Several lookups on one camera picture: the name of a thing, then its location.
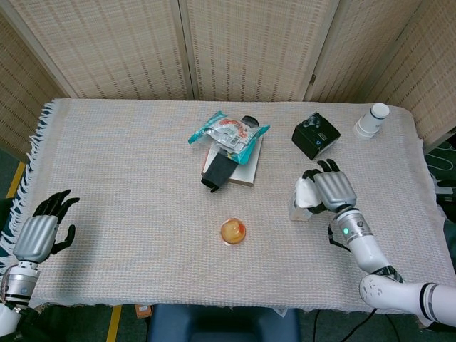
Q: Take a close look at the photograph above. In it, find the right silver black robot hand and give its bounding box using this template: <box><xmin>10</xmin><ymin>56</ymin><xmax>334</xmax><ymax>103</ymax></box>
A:
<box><xmin>301</xmin><ymin>159</ymin><xmax>358</xmax><ymax>215</ymax></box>

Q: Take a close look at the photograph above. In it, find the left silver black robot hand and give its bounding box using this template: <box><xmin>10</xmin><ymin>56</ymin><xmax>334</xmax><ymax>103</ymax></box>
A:
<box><xmin>13</xmin><ymin>189</ymin><xmax>81</xmax><ymax>264</ymax></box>

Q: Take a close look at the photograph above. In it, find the white tissue pack Face print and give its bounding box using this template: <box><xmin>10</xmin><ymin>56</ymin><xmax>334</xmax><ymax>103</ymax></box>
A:
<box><xmin>289</xmin><ymin>177</ymin><xmax>323</xmax><ymax>222</ymax></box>

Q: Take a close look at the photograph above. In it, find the black cardboard box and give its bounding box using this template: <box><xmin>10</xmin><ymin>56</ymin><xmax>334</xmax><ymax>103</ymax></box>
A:
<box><xmin>291</xmin><ymin>112</ymin><xmax>342</xmax><ymax>161</ymax></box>

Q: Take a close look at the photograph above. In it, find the white plastic bottle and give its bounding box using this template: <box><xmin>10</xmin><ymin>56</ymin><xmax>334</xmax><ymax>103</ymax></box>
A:
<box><xmin>353</xmin><ymin>103</ymin><xmax>390</xmax><ymax>140</ymax></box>

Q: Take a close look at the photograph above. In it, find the white hardcover book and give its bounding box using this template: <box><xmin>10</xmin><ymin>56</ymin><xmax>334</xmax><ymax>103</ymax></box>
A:
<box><xmin>201</xmin><ymin>135</ymin><xmax>264</xmax><ymax>188</ymax></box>

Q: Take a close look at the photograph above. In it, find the orange jelly cup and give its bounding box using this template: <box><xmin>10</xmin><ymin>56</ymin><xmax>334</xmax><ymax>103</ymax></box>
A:
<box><xmin>220</xmin><ymin>218</ymin><xmax>247</xmax><ymax>247</ymax></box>

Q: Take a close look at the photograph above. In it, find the woven fringed tablecloth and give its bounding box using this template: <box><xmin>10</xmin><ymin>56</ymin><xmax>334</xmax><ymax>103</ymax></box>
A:
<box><xmin>0</xmin><ymin>98</ymin><xmax>456</xmax><ymax>325</ymax></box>

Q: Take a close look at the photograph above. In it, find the teal snack bag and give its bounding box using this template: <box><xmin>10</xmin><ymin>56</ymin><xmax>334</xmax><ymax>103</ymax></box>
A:
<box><xmin>187</xmin><ymin>110</ymin><xmax>271</xmax><ymax>166</ymax></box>

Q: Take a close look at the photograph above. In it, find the dark blue chair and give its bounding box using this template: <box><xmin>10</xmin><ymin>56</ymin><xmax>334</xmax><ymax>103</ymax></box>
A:
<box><xmin>147</xmin><ymin>304</ymin><xmax>301</xmax><ymax>342</ymax></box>

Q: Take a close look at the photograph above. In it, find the woven folding screen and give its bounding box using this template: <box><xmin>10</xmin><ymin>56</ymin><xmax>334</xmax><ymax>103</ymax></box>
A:
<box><xmin>0</xmin><ymin>0</ymin><xmax>456</xmax><ymax>161</ymax></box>

